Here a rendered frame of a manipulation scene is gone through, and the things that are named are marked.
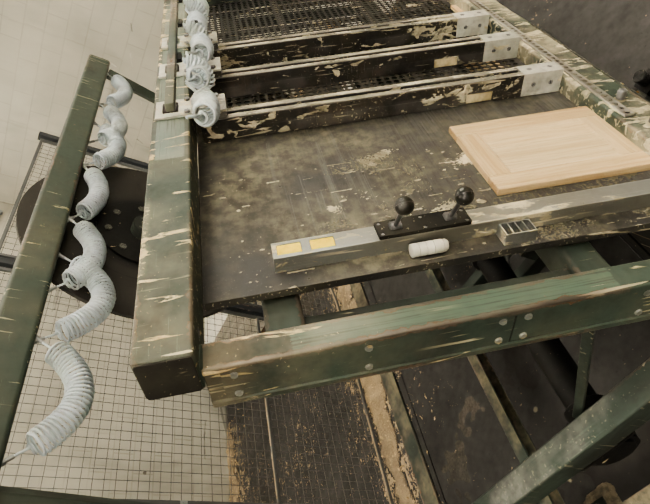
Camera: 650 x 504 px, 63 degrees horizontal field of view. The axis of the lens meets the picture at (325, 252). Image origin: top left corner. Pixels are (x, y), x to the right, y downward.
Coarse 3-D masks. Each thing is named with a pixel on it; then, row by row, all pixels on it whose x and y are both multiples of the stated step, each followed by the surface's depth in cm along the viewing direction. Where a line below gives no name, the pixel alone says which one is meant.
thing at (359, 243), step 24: (576, 192) 117; (600, 192) 117; (624, 192) 116; (648, 192) 116; (480, 216) 113; (504, 216) 113; (528, 216) 113; (552, 216) 114; (576, 216) 116; (336, 240) 110; (360, 240) 109; (384, 240) 109; (408, 240) 111; (456, 240) 113; (288, 264) 108; (312, 264) 110
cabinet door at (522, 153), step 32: (480, 128) 145; (512, 128) 144; (544, 128) 143; (576, 128) 142; (608, 128) 141; (480, 160) 133; (512, 160) 133; (544, 160) 132; (576, 160) 131; (608, 160) 130; (640, 160) 129; (512, 192) 125
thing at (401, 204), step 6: (402, 198) 100; (408, 198) 100; (396, 204) 100; (402, 204) 99; (408, 204) 99; (414, 204) 101; (396, 210) 100; (402, 210) 99; (408, 210) 99; (390, 222) 110; (396, 222) 108; (390, 228) 110; (396, 228) 110
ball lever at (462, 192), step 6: (462, 186) 102; (456, 192) 102; (462, 192) 101; (468, 192) 100; (456, 198) 102; (462, 198) 101; (468, 198) 100; (456, 204) 106; (462, 204) 102; (468, 204) 102; (456, 210) 108; (444, 216) 111; (450, 216) 111; (456, 216) 111
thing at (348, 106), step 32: (544, 64) 160; (224, 96) 148; (320, 96) 153; (352, 96) 152; (384, 96) 152; (416, 96) 154; (448, 96) 156; (512, 96) 160; (224, 128) 148; (256, 128) 150; (288, 128) 152
